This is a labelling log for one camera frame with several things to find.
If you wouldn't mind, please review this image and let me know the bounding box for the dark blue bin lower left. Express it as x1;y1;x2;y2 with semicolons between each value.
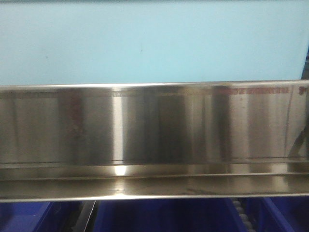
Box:
0;202;81;232

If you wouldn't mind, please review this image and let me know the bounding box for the dark blue bin lower right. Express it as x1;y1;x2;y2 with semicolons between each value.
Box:
243;197;309;232

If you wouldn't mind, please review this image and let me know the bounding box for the steel shelf front lip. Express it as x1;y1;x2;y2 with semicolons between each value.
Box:
0;80;309;203

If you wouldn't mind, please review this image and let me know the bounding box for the dark blue bin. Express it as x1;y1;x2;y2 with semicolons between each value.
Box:
93;198;248;232
0;202;81;232
243;197;309;232

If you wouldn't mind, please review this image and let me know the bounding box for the light blue bin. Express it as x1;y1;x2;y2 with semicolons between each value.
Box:
0;0;309;85

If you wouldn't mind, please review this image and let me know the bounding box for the dark blue bin lower middle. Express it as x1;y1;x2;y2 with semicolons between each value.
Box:
93;198;248;232

